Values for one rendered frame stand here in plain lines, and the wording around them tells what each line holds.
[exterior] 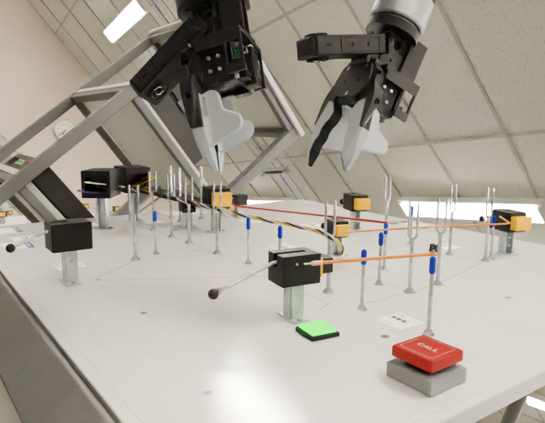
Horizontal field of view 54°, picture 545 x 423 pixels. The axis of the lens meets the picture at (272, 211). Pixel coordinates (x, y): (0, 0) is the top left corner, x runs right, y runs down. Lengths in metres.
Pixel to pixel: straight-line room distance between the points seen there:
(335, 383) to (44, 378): 0.30
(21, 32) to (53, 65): 0.56
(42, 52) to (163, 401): 7.91
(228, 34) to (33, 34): 7.78
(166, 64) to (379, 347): 0.42
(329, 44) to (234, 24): 0.12
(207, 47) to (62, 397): 0.40
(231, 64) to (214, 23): 0.07
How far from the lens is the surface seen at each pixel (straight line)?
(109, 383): 0.57
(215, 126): 0.62
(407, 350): 0.56
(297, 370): 0.58
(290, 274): 0.68
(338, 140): 0.76
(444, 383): 0.56
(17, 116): 8.13
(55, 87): 8.26
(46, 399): 0.60
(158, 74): 0.68
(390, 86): 0.73
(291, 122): 1.88
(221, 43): 0.63
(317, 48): 0.67
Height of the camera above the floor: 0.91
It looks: 21 degrees up
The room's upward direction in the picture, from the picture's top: 44 degrees clockwise
